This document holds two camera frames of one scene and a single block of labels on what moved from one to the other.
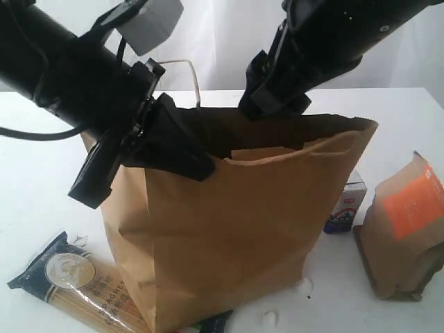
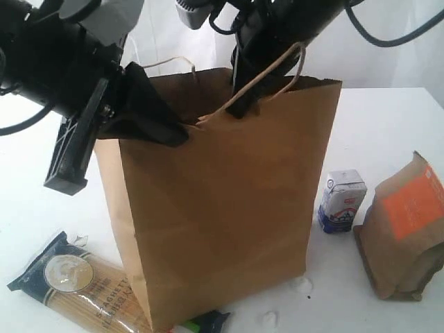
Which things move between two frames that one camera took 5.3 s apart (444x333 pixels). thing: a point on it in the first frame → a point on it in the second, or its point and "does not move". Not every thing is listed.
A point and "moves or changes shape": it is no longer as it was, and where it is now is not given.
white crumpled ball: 305,286 does not move
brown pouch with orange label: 402,233 does not move
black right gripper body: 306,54 → 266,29
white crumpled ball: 269,320 does not move
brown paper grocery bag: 193,250 moves or changes shape
